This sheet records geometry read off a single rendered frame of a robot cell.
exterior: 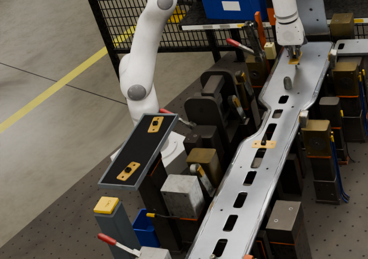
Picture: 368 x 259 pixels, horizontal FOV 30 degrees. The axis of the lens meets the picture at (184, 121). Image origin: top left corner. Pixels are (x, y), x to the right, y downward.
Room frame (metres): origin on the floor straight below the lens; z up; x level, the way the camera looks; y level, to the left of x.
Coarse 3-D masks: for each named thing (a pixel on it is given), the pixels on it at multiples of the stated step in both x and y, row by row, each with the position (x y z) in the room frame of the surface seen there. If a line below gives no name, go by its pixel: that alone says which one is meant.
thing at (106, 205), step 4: (100, 200) 1.66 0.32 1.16; (104, 200) 1.66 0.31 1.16; (108, 200) 1.65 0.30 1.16; (112, 200) 1.64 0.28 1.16; (116, 200) 1.64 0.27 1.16; (100, 204) 1.65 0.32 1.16; (104, 204) 1.64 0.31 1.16; (108, 204) 1.63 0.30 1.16; (112, 204) 1.63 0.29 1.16; (116, 204) 1.63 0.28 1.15; (96, 208) 1.63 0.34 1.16; (100, 208) 1.63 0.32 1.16; (104, 208) 1.62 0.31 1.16; (108, 208) 1.62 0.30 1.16; (112, 208) 1.61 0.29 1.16; (100, 212) 1.62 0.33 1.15; (104, 212) 1.61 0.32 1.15; (108, 212) 1.60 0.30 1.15
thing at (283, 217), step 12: (276, 204) 1.54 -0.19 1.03; (288, 204) 1.52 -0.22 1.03; (300, 204) 1.51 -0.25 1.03; (276, 216) 1.49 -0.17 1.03; (288, 216) 1.48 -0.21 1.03; (300, 216) 1.49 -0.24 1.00; (276, 228) 1.44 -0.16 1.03; (288, 228) 1.43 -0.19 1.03; (300, 228) 1.48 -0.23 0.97; (276, 240) 1.45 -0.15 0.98; (288, 240) 1.43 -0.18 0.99; (300, 240) 1.47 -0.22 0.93; (276, 252) 1.46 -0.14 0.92; (288, 252) 1.44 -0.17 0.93; (300, 252) 1.45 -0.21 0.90
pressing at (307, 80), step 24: (312, 48) 2.37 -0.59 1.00; (288, 72) 2.26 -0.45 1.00; (312, 72) 2.21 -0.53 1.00; (264, 96) 2.15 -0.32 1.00; (312, 96) 2.06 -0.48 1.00; (264, 120) 2.00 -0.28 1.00; (288, 120) 1.96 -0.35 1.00; (240, 144) 1.91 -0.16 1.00; (288, 144) 1.84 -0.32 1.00; (240, 168) 1.79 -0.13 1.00; (264, 168) 1.75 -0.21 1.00; (216, 192) 1.71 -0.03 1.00; (240, 192) 1.68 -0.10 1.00; (264, 192) 1.64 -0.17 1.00; (216, 216) 1.60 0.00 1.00; (240, 216) 1.57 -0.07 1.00; (216, 240) 1.50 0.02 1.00; (240, 240) 1.47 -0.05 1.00
